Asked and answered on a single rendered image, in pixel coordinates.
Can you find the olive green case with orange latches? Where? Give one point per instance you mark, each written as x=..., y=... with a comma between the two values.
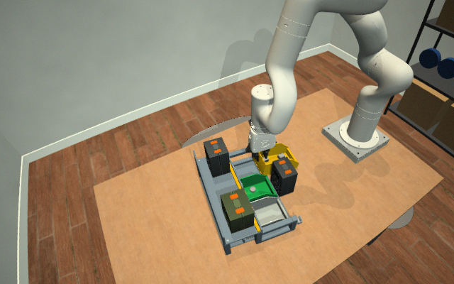
x=238, y=210

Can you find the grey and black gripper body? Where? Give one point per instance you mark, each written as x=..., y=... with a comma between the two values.
x=261, y=141

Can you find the grey open bin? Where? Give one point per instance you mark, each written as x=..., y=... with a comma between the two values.
x=269, y=209

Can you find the grey metal shelf rack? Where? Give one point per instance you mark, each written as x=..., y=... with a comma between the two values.
x=216, y=186

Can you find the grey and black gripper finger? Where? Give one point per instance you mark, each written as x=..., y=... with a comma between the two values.
x=265, y=153
x=248, y=150

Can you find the yellow flat bar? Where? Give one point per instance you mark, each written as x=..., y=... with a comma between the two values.
x=239, y=187

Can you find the yellow bin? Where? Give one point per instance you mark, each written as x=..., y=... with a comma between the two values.
x=265, y=167

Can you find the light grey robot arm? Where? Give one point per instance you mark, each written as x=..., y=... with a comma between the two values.
x=391, y=73

